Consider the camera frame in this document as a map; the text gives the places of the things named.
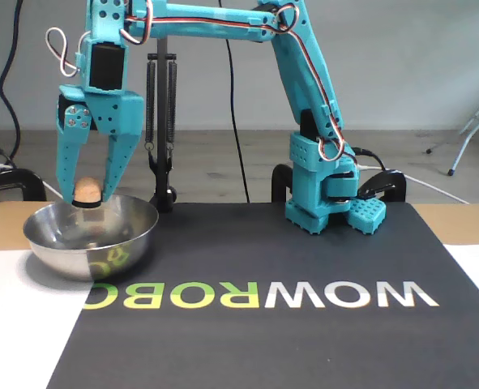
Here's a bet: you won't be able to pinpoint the teal fixed gripper finger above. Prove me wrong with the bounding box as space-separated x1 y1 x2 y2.
101 134 142 203

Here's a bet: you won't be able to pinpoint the teal gripper body with servo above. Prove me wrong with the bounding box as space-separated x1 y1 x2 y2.
56 84 147 138

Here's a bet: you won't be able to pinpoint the teal moving gripper finger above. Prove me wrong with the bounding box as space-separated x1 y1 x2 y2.
55 104 94 203

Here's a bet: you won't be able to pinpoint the small orange ball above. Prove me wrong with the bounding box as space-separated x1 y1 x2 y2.
72 176 104 209

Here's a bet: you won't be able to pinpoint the round metal bowl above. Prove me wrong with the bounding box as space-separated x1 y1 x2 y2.
23 193 160 283

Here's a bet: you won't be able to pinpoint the black clamp right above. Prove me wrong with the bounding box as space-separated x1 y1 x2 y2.
144 38 179 214

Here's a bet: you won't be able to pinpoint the white sheet under mat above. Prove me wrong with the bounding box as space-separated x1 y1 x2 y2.
0 242 479 389

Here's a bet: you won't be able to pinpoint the black WOWROBO mat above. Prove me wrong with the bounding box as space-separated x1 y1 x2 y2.
46 201 479 389

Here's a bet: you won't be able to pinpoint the black clamp with lever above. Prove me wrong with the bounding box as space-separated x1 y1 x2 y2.
356 169 407 203

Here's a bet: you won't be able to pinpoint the white folding stand legs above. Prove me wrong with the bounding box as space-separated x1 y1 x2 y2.
425 83 479 177

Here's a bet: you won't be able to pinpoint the thick black hanging cable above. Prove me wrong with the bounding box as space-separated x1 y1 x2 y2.
0 0 24 163

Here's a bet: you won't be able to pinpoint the red white black servo wire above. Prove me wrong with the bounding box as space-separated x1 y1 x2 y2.
285 28 348 164
45 27 83 78
119 0 297 45

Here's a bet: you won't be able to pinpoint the thin black cable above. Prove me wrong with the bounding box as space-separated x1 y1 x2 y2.
218 0 251 203

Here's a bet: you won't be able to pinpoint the black power cable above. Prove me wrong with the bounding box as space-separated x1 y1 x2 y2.
351 147 387 171

